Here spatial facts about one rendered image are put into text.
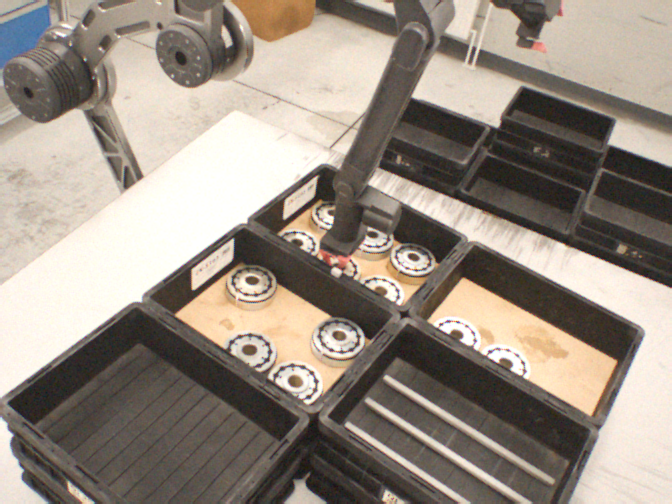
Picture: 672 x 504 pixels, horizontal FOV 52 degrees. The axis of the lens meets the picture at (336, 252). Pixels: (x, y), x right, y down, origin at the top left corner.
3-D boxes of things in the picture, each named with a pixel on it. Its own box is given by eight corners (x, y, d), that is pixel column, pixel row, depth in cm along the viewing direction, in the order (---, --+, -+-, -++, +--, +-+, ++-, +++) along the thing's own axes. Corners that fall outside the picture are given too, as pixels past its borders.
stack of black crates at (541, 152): (468, 207, 293) (500, 115, 262) (489, 173, 314) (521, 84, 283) (559, 245, 283) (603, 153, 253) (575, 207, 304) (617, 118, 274)
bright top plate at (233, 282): (217, 288, 142) (217, 285, 141) (244, 260, 149) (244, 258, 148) (259, 308, 139) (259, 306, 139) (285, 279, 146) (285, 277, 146)
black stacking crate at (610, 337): (393, 353, 141) (405, 316, 134) (458, 277, 161) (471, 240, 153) (575, 464, 128) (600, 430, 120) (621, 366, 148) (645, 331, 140)
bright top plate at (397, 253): (381, 258, 155) (382, 256, 155) (407, 239, 161) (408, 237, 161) (418, 283, 151) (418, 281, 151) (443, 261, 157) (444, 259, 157)
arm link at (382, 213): (357, 152, 133) (336, 180, 129) (412, 175, 131) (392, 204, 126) (352, 194, 143) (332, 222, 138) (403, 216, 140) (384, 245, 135)
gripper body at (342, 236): (367, 232, 147) (374, 206, 142) (346, 260, 140) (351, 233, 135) (340, 220, 149) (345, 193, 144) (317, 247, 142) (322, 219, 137)
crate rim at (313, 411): (137, 306, 129) (136, 297, 127) (242, 228, 148) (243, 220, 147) (312, 425, 115) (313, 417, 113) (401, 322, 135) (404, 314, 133)
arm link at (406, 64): (429, -18, 102) (399, 19, 96) (463, 2, 101) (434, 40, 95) (349, 161, 137) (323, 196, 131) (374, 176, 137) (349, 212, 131)
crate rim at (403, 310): (242, 228, 148) (243, 220, 147) (322, 169, 168) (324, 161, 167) (402, 322, 135) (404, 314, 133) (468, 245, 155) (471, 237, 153)
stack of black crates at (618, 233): (535, 305, 255) (582, 211, 225) (554, 259, 276) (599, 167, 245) (644, 352, 245) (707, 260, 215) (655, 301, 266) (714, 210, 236)
